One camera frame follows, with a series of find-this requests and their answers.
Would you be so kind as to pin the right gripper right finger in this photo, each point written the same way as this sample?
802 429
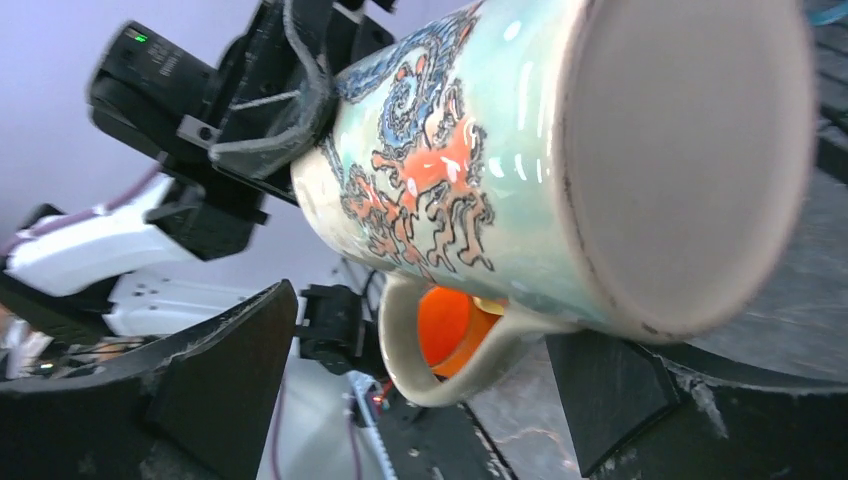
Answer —
679 412

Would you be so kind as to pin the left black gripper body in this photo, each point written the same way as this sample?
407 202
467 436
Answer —
155 97

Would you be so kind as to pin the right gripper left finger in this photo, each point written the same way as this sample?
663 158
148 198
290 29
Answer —
194 405

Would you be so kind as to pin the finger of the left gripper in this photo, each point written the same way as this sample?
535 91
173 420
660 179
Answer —
284 96

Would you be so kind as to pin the orange cup rack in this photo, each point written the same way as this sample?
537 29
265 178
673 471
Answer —
451 325

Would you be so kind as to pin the white patterned mug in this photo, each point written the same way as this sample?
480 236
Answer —
630 167

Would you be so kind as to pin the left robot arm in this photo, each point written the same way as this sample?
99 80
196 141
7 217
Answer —
49 263

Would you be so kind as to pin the black wire dish rack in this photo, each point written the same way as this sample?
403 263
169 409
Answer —
829 27

